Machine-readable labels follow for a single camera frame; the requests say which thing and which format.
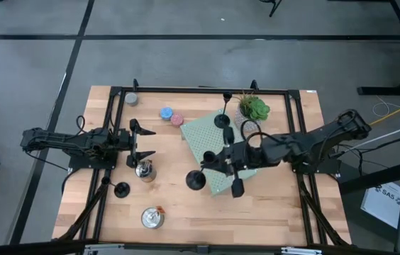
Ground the white printed paper sign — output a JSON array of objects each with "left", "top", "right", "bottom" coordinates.
[{"left": 360, "top": 181, "right": 400, "bottom": 230}]

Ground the black metal stand frame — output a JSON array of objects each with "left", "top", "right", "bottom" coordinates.
[{"left": 357, "top": 0, "right": 400, "bottom": 96}]

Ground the black aluminium table frame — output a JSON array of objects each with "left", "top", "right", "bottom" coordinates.
[{"left": 52, "top": 78, "right": 352, "bottom": 249}]

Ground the black metal bar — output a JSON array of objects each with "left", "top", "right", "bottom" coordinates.
[{"left": 338, "top": 155, "right": 400, "bottom": 195}]

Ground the blue patterned candle pot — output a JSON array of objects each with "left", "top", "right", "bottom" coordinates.
[{"left": 160, "top": 106, "right": 174, "bottom": 121}]

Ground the black front beam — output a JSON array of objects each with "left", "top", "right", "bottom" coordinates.
[{"left": 0, "top": 239, "right": 400, "bottom": 255}]

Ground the red patterned candle pot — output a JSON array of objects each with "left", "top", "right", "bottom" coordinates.
[{"left": 170, "top": 113, "right": 185, "bottom": 128}]

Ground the succulent in triangle-patterned pot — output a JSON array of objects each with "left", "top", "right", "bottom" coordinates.
[{"left": 234, "top": 91, "right": 271, "bottom": 134}]

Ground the pale grey candle pot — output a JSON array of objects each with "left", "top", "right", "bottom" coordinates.
[{"left": 124, "top": 91, "right": 139, "bottom": 107}]

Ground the metal candle tin orange label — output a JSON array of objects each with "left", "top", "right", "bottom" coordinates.
[
  {"left": 140, "top": 205, "right": 166, "bottom": 230},
  {"left": 135, "top": 159, "right": 157, "bottom": 183}
]

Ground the yellow cable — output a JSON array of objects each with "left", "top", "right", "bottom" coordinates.
[{"left": 369, "top": 94, "right": 400, "bottom": 127}]

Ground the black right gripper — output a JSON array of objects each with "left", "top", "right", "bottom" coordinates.
[{"left": 200, "top": 126, "right": 264, "bottom": 198}]

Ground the silver clamp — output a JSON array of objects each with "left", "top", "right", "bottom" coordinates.
[
  {"left": 82, "top": 243, "right": 125, "bottom": 255},
  {"left": 280, "top": 246, "right": 323, "bottom": 255}
]

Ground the black stand leg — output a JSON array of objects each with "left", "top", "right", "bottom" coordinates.
[{"left": 259, "top": 0, "right": 283, "bottom": 18}]

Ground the black candle stick holder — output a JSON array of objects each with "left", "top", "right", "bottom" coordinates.
[
  {"left": 185, "top": 150, "right": 219, "bottom": 191},
  {"left": 213, "top": 91, "right": 233, "bottom": 130},
  {"left": 101, "top": 176, "right": 131, "bottom": 198}
]

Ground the green perforated metal shelf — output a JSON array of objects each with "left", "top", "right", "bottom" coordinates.
[{"left": 179, "top": 108, "right": 259, "bottom": 196}]

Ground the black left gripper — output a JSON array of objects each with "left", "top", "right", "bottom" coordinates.
[{"left": 116, "top": 118, "right": 157, "bottom": 169}]

